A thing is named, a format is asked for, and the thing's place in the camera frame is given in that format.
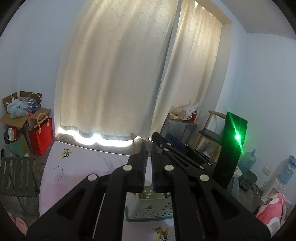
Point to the green paper bag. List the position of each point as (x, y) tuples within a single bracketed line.
[(17, 147)]

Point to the pink printed fabric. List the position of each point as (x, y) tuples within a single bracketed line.
[(272, 208)]

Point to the cream patterned curtain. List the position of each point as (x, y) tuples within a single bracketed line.
[(194, 58), (111, 69)]

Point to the red bottle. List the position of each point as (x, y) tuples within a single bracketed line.
[(194, 115)]

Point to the white wall outlet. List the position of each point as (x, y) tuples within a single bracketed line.
[(267, 170)]

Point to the red paper bag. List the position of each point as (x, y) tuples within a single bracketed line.
[(42, 139)]

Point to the green folding chair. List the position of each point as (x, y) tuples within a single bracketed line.
[(16, 173)]

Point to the white plastic bag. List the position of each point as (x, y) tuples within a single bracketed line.
[(190, 107)]

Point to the grey cabinet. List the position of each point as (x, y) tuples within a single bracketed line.
[(178, 129)]

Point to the water dispenser with blue jug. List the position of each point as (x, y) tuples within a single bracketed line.
[(289, 171)]

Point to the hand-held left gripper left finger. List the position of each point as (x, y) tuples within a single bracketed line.
[(138, 171)]

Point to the black bin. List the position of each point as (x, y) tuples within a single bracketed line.
[(5, 139)]

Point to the teal plastic utensil holder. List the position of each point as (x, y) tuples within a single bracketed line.
[(150, 208)]

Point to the cardboard box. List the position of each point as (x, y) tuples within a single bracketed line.
[(13, 121)]

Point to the pale blue plastic bag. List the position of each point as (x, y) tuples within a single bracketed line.
[(17, 110)]

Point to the pink slipper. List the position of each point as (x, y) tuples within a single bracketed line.
[(11, 216), (22, 226)]

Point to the pink printed tablecloth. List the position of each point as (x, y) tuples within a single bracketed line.
[(76, 166)]

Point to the blue water jug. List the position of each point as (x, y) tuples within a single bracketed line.
[(248, 161)]

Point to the wooden chair with dark seat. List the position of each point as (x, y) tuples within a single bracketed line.
[(209, 134)]

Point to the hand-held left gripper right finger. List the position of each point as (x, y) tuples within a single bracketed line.
[(156, 178)]

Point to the dark grey appliance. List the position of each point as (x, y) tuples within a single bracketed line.
[(248, 182)]

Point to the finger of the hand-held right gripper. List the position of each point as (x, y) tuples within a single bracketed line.
[(177, 141), (161, 140)]

